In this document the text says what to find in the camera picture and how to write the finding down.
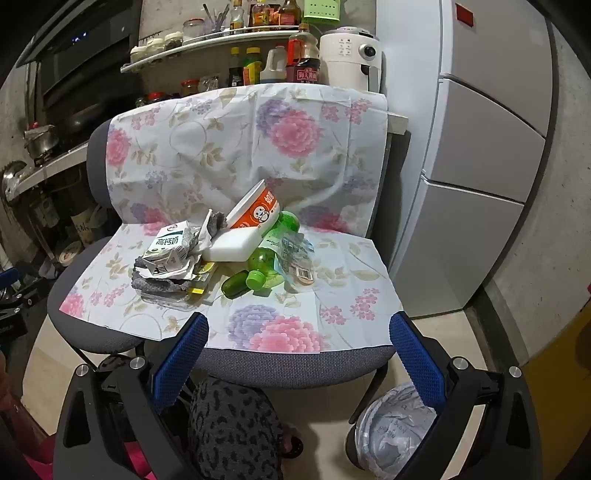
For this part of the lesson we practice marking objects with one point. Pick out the white air fryer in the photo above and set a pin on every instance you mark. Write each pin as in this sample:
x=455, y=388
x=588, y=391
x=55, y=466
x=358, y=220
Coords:
x=341, y=60

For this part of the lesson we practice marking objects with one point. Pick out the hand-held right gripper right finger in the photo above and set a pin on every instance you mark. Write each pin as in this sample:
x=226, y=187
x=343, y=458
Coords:
x=415, y=360

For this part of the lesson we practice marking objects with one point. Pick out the dark bottle yellow cap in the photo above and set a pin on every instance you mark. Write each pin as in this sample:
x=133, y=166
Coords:
x=236, y=69

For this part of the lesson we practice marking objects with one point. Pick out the clear plastic wrapper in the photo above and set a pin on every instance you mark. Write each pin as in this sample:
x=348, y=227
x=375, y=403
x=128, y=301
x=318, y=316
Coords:
x=295, y=258

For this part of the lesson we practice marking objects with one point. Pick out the dark slipper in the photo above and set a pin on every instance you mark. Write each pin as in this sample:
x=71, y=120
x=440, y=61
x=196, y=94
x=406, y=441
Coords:
x=293, y=443

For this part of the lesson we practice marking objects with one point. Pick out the grey office chair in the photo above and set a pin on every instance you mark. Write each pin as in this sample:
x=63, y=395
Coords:
x=277, y=364

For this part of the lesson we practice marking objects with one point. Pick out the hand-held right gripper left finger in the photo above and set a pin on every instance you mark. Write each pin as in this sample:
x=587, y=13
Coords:
x=189, y=355

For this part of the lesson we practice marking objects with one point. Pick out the utensil holder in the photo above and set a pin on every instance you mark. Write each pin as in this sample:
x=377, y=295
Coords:
x=217, y=23

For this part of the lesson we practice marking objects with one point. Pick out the black wok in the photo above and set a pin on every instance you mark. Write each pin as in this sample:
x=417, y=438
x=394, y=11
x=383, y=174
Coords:
x=83, y=115

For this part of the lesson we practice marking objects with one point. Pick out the row of white jars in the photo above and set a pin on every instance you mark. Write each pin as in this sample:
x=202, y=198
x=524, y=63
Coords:
x=147, y=50

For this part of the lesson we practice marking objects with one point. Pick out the soy sauce bottle red label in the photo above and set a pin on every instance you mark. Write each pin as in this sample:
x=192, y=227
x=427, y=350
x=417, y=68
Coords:
x=302, y=60

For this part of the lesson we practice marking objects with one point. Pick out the white sponge block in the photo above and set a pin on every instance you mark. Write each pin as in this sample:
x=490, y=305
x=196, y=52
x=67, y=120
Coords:
x=231, y=244

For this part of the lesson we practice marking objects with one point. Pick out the yellow door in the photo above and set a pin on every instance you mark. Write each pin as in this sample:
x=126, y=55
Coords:
x=563, y=378

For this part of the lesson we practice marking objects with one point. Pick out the floral cloth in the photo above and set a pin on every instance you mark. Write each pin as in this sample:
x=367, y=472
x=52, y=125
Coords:
x=277, y=152

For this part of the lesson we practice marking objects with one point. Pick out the black bin with plastic liner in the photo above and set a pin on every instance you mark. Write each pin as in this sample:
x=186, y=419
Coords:
x=388, y=434

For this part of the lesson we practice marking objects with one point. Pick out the white refrigerator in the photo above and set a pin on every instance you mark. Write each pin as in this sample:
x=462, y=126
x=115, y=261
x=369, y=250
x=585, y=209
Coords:
x=485, y=138

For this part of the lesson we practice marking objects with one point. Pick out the red lid jar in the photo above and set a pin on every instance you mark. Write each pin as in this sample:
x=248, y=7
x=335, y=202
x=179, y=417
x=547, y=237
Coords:
x=190, y=87

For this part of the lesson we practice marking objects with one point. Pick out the red sticker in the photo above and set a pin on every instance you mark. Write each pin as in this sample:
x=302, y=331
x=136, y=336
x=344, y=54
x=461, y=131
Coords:
x=465, y=14

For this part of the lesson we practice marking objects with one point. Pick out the person's leopard print leg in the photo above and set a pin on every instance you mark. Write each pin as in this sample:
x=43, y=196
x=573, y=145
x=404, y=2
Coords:
x=231, y=429

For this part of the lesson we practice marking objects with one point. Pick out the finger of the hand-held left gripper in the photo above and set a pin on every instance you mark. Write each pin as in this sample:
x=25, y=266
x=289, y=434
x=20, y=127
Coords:
x=18, y=308

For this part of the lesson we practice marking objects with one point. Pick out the dark spice jar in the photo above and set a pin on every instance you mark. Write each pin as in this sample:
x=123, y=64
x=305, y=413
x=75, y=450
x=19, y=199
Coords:
x=173, y=41

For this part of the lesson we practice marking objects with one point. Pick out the clear glass jar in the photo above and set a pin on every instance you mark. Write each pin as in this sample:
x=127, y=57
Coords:
x=193, y=31

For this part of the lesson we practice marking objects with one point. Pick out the milk carton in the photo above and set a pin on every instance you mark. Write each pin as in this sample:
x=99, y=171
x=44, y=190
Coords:
x=168, y=242

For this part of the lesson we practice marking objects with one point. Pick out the clear oil bottle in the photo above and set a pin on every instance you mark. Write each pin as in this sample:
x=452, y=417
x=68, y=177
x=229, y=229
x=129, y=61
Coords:
x=237, y=16

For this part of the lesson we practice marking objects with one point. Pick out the white plastic jug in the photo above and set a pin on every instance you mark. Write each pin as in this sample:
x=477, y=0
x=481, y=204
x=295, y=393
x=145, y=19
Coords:
x=273, y=67

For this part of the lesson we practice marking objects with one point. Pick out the yellow wrapper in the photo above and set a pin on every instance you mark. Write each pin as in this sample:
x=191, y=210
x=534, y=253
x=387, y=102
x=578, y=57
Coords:
x=203, y=277

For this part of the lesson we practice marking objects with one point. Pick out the orange instant noodle bowl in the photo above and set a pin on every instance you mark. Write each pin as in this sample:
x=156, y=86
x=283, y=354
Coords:
x=258, y=212

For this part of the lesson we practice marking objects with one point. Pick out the small dark green bottle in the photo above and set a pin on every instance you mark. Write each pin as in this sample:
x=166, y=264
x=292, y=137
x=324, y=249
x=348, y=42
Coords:
x=233, y=286

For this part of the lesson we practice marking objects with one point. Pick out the pink garment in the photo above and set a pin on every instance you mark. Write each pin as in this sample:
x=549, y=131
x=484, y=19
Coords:
x=27, y=461

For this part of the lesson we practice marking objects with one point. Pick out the glass corner shelf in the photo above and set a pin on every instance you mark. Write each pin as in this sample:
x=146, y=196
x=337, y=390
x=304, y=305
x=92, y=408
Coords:
x=203, y=46

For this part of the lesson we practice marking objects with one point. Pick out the yellow green bottle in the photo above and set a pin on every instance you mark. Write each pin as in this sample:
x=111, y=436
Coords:
x=252, y=67

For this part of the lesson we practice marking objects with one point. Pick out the steel pot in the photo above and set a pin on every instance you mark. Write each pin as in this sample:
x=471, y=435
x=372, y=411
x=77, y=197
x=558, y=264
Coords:
x=42, y=143

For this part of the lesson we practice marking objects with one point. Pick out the orange label bottle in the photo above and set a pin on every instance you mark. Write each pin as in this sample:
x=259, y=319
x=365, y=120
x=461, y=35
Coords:
x=262, y=13

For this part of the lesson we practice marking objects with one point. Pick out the black range hood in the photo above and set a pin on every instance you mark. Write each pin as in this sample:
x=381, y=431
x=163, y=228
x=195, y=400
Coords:
x=92, y=46

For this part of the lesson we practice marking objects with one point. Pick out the brown sauce bottle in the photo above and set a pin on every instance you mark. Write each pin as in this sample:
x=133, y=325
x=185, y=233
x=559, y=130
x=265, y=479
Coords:
x=290, y=11

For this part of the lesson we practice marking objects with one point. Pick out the green plastic bottle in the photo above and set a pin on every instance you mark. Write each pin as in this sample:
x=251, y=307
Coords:
x=270, y=261

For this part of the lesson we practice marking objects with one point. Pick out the green plastic rack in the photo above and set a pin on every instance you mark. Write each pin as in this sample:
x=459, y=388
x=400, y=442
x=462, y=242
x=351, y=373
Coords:
x=322, y=10

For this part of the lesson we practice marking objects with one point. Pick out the crumpled white paper box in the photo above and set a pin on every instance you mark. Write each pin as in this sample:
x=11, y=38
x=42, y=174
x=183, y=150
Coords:
x=164, y=267

